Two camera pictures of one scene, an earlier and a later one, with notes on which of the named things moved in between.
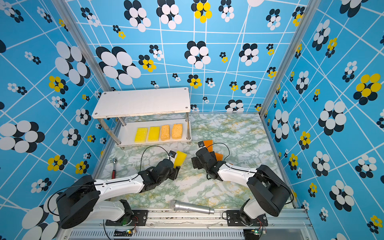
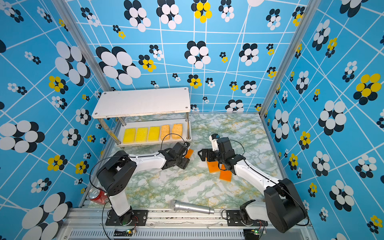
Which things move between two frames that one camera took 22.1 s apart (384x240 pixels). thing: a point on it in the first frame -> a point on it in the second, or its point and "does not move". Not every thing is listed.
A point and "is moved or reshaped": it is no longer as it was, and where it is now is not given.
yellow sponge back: x=180 y=158 is moved or reshaped
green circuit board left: x=123 y=232 does not move
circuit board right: x=252 y=233 does not move
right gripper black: x=195 y=159 -> x=210 y=152
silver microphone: x=182 y=205 does not move
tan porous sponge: x=177 y=131 does not move
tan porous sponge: x=165 y=132 does not move
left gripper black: x=175 y=173 -> x=185 y=163
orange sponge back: x=208 y=143 -> x=189 y=153
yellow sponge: x=141 y=135 does not move
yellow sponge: x=154 y=134 does not move
